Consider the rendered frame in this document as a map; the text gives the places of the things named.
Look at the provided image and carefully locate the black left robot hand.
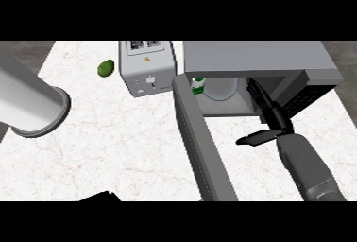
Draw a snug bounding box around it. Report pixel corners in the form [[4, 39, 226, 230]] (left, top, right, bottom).
[[78, 190, 122, 202]]

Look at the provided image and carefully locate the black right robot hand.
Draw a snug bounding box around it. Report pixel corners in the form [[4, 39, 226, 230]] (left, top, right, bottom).
[[235, 78, 295, 147]]

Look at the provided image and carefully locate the grey microwave door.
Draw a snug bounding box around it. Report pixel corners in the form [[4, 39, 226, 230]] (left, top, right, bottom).
[[170, 74, 240, 202]]

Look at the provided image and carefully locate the grey microwave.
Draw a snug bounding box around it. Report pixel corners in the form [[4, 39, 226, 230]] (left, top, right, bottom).
[[181, 41, 345, 120]]

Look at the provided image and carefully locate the white and green milk carton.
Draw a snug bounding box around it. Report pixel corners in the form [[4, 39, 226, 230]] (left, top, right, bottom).
[[192, 77, 207, 95]]

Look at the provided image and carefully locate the silver toaster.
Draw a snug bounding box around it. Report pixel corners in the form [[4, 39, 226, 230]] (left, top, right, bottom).
[[117, 41, 178, 98]]

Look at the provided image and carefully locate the green avocado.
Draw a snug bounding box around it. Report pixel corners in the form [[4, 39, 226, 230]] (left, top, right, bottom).
[[96, 59, 115, 78]]

